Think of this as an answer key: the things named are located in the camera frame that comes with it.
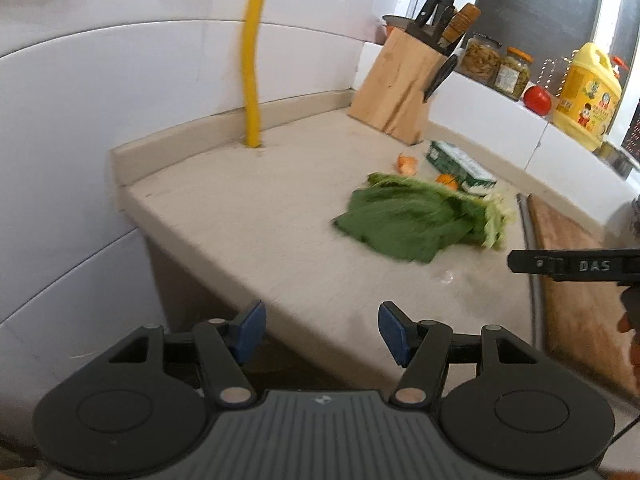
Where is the wooden knife block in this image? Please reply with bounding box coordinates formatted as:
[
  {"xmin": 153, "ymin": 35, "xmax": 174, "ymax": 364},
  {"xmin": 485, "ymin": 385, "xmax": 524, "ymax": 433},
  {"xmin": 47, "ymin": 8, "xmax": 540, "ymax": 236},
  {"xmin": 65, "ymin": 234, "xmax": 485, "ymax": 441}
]
[{"xmin": 348, "ymin": 27, "xmax": 449, "ymax": 146}]

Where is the brown cabinet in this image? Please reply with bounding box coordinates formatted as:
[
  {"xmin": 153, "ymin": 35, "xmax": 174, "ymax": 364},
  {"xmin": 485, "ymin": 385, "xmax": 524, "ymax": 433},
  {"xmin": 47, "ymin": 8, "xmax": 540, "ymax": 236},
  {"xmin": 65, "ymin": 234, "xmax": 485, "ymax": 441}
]
[{"xmin": 145, "ymin": 240, "xmax": 381, "ymax": 391}]

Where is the wooden cutting board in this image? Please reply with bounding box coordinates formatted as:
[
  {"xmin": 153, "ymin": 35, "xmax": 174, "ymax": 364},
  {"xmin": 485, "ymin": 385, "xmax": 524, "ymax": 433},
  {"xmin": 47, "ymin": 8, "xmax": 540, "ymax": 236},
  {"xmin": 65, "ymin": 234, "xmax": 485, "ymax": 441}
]
[{"xmin": 517, "ymin": 192, "xmax": 640, "ymax": 402}]

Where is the black handle knife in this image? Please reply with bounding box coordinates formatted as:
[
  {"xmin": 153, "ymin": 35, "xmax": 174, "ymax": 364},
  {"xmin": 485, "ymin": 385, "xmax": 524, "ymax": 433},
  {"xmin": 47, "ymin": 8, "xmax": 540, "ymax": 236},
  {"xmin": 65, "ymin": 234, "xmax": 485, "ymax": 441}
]
[
  {"xmin": 435, "ymin": 5, "xmax": 459, "ymax": 47},
  {"xmin": 406, "ymin": 0, "xmax": 444, "ymax": 36}
]

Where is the red tomato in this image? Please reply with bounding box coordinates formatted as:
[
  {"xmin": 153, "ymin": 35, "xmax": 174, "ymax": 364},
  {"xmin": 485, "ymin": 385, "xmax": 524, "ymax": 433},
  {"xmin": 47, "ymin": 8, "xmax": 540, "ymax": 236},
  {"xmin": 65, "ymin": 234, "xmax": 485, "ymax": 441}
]
[{"xmin": 522, "ymin": 85, "xmax": 554, "ymax": 115}]

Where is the yellow oil bottle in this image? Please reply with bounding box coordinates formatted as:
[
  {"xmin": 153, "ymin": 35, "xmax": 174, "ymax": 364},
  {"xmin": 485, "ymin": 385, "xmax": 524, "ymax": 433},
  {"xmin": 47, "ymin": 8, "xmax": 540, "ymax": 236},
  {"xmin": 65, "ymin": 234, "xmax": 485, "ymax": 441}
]
[{"xmin": 552, "ymin": 42, "xmax": 624, "ymax": 153}]

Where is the green and white carton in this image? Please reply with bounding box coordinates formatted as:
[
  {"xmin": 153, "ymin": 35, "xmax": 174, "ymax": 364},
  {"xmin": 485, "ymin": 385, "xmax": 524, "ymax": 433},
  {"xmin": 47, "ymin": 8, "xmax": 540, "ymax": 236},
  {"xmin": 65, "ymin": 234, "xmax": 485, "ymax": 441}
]
[{"xmin": 426, "ymin": 140, "xmax": 499, "ymax": 196}]

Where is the green leafy vegetable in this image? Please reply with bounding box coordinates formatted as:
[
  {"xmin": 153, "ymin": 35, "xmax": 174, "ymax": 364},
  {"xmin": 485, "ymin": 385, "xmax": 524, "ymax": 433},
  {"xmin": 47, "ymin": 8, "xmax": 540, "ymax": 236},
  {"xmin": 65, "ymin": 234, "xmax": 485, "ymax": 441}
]
[{"xmin": 332, "ymin": 172, "xmax": 517, "ymax": 265}]

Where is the glass jar with orange lid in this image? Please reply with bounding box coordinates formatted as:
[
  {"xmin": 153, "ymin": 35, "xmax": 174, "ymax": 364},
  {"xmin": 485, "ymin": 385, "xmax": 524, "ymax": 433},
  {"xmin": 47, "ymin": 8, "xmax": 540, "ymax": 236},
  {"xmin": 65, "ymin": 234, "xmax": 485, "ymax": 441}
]
[{"xmin": 495, "ymin": 47, "xmax": 532, "ymax": 101}]

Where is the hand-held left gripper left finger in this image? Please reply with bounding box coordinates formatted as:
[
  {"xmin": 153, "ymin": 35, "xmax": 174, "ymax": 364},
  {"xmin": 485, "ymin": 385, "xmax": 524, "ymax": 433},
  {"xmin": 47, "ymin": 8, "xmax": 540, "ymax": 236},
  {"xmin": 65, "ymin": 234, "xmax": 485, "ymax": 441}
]
[{"xmin": 107, "ymin": 300, "xmax": 267, "ymax": 407}]

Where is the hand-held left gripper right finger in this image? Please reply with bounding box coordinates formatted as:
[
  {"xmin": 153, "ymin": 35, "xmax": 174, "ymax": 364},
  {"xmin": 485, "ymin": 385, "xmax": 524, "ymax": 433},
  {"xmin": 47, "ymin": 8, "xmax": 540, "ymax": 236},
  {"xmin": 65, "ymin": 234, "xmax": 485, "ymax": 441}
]
[{"xmin": 378, "ymin": 302, "xmax": 536, "ymax": 407}]

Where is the person's right hand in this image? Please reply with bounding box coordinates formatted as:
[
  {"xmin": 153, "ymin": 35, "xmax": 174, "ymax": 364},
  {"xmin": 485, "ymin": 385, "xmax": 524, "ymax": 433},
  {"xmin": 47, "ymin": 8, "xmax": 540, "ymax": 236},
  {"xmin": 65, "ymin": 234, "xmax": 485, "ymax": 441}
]
[{"xmin": 617, "ymin": 284, "xmax": 640, "ymax": 336}]

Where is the yellow pipe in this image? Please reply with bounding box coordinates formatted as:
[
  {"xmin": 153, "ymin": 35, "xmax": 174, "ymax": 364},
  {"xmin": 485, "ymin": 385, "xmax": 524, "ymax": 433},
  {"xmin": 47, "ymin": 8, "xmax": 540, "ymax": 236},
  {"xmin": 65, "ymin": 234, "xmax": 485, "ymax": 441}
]
[{"xmin": 242, "ymin": 0, "xmax": 274, "ymax": 149}]

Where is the glass jar with brown contents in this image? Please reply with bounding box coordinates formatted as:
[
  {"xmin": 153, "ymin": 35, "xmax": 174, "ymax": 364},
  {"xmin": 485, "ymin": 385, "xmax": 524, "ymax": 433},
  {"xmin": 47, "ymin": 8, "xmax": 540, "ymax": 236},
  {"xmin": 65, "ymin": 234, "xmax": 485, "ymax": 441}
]
[{"xmin": 460, "ymin": 34, "xmax": 503, "ymax": 85}]

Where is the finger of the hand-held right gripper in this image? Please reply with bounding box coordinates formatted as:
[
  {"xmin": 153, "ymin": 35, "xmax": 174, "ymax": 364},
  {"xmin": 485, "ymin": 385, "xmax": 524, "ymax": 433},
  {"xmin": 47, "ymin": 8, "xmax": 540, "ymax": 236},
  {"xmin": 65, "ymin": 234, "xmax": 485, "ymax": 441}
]
[{"xmin": 507, "ymin": 249, "xmax": 553, "ymax": 277}]

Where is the wooden handle knife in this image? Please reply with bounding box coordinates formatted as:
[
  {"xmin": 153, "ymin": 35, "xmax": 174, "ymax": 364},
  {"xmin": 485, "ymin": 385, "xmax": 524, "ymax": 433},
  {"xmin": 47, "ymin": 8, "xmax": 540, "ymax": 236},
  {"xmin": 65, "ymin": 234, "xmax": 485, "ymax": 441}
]
[{"xmin": 445, "ymin": 2, "xmax": 482, "ymax": 50}]

